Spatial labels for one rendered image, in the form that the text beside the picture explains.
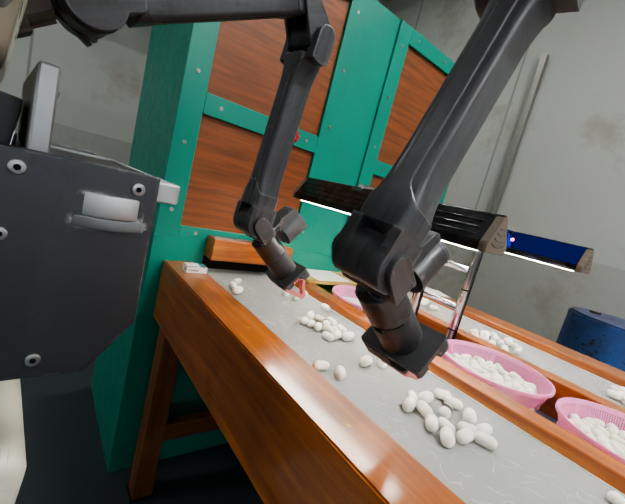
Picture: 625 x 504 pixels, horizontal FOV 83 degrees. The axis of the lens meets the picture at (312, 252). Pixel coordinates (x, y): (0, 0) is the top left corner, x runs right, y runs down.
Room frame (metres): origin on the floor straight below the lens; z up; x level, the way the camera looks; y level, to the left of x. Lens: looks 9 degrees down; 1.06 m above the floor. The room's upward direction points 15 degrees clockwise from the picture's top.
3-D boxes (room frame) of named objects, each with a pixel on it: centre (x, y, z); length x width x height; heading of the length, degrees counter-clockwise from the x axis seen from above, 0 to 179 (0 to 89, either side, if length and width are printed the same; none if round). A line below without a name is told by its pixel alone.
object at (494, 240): (0.89, -0.12, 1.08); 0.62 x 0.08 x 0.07; 39
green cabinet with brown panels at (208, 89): (1.66, 0.11, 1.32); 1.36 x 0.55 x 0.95; 129
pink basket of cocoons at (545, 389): (0.86, -0.51, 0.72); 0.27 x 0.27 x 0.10
